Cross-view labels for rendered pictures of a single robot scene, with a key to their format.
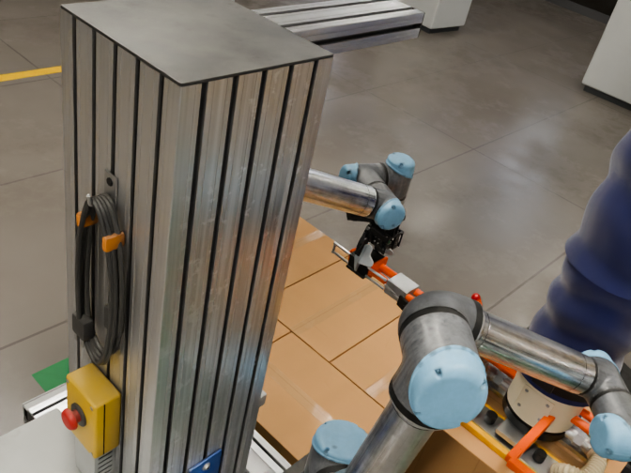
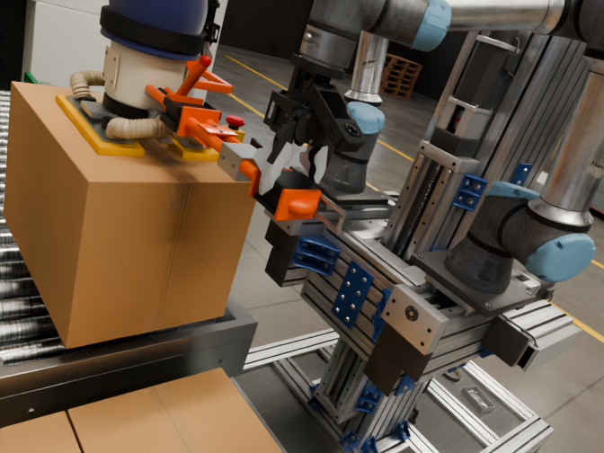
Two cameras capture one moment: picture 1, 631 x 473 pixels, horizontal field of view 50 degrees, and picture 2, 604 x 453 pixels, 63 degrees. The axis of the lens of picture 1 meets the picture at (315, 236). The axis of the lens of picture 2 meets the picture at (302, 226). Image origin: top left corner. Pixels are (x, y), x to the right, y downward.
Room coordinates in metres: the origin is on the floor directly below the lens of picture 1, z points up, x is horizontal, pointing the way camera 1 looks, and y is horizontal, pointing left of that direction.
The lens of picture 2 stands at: (2.30, -0.02, 1.48)
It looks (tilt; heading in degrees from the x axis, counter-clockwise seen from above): 24 degrees down; 188
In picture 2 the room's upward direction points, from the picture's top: 19 degrees clockwise
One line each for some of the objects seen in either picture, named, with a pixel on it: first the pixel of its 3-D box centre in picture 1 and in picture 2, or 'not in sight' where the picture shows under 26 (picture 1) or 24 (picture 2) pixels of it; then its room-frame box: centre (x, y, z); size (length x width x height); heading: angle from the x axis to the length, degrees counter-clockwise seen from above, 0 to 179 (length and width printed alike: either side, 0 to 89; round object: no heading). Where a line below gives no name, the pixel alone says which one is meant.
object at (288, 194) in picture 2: (367, 260); (284, 193); (1.58, -0.16, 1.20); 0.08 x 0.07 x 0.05; 53
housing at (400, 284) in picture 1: (401, 288); (243, 162); (1.50, -0.27, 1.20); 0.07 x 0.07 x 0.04; 53
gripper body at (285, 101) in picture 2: (384, 226); (306, 102); (1.56, -0.18, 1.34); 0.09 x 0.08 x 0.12; 53
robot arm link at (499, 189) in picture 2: not in sight; (509, 214); (1.19, 0.26, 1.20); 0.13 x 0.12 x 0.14; 28
